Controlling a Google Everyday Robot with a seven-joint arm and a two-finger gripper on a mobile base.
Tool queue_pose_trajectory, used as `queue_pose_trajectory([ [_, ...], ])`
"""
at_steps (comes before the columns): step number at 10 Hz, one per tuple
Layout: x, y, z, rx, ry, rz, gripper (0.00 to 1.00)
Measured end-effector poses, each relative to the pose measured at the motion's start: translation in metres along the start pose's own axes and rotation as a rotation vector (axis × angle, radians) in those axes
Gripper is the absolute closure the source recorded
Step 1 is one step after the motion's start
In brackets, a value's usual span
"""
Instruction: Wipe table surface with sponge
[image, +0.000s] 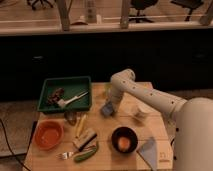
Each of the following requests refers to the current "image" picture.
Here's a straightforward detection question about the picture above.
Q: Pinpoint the white paper cup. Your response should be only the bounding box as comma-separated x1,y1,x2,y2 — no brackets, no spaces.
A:
134,105,149,121

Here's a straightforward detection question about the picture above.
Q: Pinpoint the black bowl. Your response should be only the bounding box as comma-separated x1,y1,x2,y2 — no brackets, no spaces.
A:
110,126,138,154

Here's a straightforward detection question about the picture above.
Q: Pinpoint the white dish brush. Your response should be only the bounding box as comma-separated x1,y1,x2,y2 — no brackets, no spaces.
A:
57,92,87,108

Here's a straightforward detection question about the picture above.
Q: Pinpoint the orange fruit in bowl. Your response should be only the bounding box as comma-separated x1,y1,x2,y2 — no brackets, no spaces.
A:
118,137,130,151

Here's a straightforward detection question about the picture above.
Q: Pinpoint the white black eraser block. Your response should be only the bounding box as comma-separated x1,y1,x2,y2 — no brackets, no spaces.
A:
73,128,97,151

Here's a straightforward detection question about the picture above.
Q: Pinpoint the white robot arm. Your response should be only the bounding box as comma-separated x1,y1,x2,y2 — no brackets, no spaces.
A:
109,69,213,171

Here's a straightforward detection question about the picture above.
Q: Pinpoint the black cable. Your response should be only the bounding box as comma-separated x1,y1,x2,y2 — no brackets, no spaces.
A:
0,118,32,171

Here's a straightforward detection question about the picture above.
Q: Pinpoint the green cucumber toy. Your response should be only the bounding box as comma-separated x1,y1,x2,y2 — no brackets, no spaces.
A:
73,141,99,163

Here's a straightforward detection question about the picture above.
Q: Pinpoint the grey blue cloth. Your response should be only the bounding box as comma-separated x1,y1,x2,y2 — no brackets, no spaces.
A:
137,137,157,171

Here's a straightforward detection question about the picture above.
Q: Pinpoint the blue grey sponge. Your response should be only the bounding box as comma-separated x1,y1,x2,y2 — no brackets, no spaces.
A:
101,102,114,117

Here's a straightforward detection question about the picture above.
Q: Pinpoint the office chair base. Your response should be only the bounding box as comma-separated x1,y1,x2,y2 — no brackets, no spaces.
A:
26,0,53,11

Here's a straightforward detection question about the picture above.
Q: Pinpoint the orange plastic bowl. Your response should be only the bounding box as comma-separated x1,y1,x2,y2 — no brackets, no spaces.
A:
34,120,64,150

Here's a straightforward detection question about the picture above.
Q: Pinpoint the black office chair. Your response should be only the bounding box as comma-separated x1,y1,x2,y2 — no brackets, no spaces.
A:
129,0,158,23

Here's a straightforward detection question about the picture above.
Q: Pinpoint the green plastic tray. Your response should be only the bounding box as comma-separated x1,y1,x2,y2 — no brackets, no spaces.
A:
37,76,92,114

